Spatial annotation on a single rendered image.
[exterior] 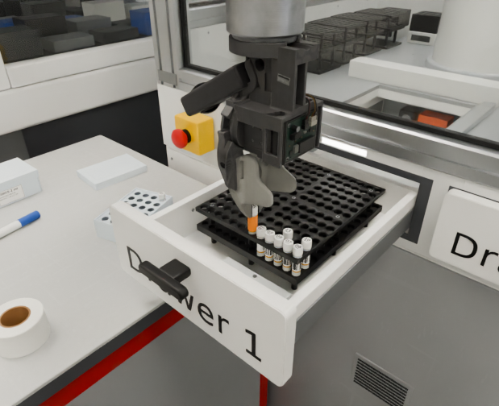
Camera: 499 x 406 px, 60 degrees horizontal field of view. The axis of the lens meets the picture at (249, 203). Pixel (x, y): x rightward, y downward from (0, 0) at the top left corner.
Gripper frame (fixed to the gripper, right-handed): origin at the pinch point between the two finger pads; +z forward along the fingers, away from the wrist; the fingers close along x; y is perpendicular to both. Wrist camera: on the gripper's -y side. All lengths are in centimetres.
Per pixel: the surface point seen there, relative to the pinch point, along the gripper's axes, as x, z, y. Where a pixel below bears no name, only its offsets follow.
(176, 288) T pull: -14.1, 2.8, 2.5
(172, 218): -3.1, 6.1, -11.8
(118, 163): 12, 16, -51
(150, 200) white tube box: 5.7, 14.5, -30.0
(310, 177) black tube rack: 16.8, 4.0, -2.0
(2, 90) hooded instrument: 3, 4, -81
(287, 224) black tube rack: 4.2, 4.0, 3.0
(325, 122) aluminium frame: 23.4, -2.5, -4.3
